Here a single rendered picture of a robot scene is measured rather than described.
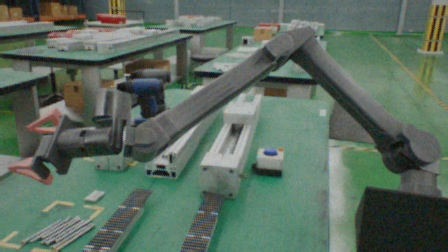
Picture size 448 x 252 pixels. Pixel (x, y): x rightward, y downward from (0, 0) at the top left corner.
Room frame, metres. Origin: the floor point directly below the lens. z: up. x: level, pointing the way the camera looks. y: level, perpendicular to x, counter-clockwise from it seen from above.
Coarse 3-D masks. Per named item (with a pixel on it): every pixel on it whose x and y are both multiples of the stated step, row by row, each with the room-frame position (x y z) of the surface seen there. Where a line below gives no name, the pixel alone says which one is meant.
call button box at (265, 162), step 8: (264, 152) 1.16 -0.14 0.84; (280, 152) 1.18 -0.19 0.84; (264, 160) 1.13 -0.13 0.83; (272, 160) 1.12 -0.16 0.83; (280, 160) 1.12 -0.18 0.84; (256, 168) 1.16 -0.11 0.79; (264, 168) 1.13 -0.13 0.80; (272, 168) 1.12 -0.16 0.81; (280, 168) 1.12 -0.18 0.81; (280, 176) 1.12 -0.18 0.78
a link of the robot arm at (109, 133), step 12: (96, 120) 0.73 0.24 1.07; (108, 120) 0.72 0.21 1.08; (120, 120) 0.73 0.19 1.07; (96, 132) 0.70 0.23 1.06; (108, 132) 0.69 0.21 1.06; (120, 132) 0.72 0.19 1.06; (84, 144) 0.69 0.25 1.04; (96, 144) 0.69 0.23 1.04; (108, 144) 0.68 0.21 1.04; (120, 144) 0.70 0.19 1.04; (96, 156) 0.70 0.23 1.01
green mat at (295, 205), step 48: (288, 144) 1.41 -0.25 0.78; (0, 192) 0.99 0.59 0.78; (48, 192) 0.99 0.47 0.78; (192, 192) 1.01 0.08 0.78; (240, 192) 1.01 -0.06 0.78; (288, 192) 1.02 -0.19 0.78; (0, 240) 0.77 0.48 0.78; (144, 240) 0.78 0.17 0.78; (240, 240) 0.78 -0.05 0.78; (288, 240) 0.79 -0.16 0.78
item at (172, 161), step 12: (204, 120) 1.50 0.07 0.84; (192, 132) 1.28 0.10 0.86; (204, 132) 1.48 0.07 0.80; (180, 144) 1.16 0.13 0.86; (192, 144) 1.28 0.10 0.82; (168, 156) 1.09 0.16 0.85; (180, 156) 1.13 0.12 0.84; (156, 168) 1.10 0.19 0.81; (168, 168) 1.10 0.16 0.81; (180, 168) 1.13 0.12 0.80
